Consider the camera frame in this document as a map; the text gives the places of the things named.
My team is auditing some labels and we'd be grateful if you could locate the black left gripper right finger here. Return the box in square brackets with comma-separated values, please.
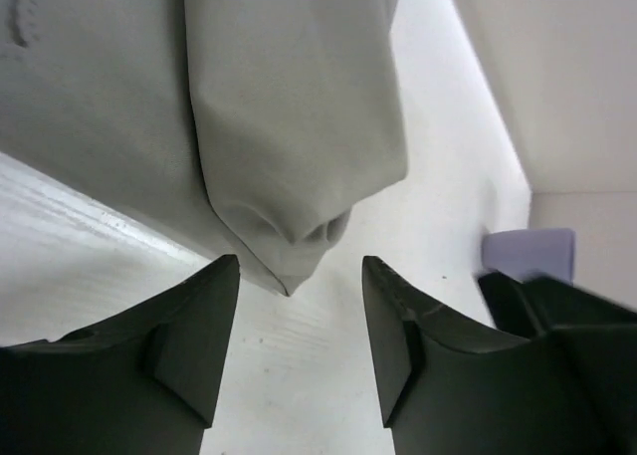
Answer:
[362, 256, 636, 454]

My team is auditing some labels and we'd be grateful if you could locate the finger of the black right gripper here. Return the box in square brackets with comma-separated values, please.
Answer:
[478, 272, 636, 339]

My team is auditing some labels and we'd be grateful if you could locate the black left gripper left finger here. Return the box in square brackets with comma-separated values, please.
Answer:
[1, 255, 240, 454]

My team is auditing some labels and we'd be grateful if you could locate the grey cloth placemat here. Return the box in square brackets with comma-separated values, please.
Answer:
[1, 0, 408, 295]

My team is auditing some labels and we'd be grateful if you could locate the lilac plastic cup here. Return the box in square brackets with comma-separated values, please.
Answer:
[481, 228, 576, 284]

